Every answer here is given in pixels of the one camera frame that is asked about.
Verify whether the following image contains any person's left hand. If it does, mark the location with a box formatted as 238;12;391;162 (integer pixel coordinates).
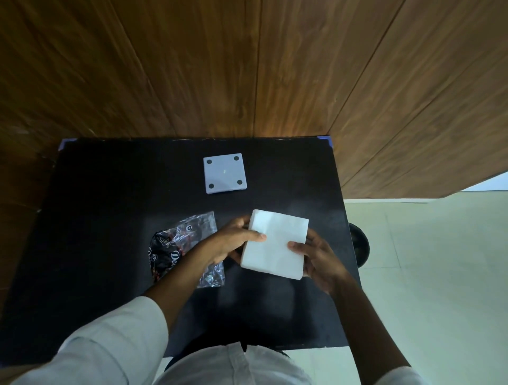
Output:
197;217;267;265

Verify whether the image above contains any person's right hand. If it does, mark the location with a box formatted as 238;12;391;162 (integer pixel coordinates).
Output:
288;229;352;295

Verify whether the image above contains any stack of white paper napkins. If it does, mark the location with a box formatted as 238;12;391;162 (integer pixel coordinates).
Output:
241;210;309;281

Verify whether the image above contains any person's right forearm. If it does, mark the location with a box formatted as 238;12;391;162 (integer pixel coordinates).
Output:
329;276;411;381

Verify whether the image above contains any person's left forearm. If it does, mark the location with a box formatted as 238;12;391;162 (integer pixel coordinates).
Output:
142;248;225;334

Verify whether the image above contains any black round stool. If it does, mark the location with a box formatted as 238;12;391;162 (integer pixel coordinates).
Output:
348;222;370;271

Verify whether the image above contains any white square napkin holder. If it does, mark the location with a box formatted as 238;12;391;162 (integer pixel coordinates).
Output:
203;153;248;194

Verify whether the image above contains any clear printed plastic wrapper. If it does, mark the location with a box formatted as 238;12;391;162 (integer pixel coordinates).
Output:
148;211;225;289

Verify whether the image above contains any black tablecloth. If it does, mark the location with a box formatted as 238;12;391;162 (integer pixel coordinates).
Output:
0;137;362;367

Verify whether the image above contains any person's white shirt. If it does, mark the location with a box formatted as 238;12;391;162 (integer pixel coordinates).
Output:
9;296;432;385

